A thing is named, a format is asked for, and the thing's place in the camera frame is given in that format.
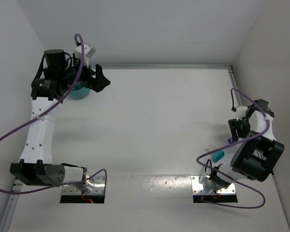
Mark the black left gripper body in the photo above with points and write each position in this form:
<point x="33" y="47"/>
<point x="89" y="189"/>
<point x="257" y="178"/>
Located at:
<point x="92" y="79"/>

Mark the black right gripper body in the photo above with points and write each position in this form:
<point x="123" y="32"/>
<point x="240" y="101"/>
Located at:
<point x="238" y="129"/>

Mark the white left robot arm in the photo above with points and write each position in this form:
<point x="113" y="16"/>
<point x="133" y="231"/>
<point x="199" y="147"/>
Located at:
<point x="54" y="77"/>

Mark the teal divided round container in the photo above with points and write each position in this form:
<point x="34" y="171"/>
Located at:
<point x="79" y="92"/>

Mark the teal long lego brick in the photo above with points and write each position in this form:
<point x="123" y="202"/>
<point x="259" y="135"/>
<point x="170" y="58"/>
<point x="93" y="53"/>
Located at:
<point x="217" y="156"/>

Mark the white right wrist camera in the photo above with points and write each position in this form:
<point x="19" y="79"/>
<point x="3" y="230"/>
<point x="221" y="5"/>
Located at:
<point x="240" y="112"/>

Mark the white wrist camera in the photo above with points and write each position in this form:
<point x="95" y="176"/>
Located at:
<point x="240" y="112"/>
<point x="89" y="50"/>

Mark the aluminium frame rail back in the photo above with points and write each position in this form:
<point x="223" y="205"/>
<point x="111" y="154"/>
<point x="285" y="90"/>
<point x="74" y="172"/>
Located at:
<point x="169" y="66"/>

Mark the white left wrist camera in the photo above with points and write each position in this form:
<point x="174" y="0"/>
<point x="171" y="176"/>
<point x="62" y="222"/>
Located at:
<point x="89" y="50"/>

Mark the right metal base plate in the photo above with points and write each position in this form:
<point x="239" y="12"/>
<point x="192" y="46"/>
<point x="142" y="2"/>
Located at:
<point x="201" y="186"/>

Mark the metal base plate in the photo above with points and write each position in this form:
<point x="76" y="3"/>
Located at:
<point x="92" y="187"/>
<point x="201" y="186"/>

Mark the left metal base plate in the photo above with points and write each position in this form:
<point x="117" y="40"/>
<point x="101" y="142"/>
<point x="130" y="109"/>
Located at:
<point x="92" y="187"/>

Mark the aluminium frame rail left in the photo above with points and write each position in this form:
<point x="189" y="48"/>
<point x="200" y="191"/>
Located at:
<point x="11" y="206"/>

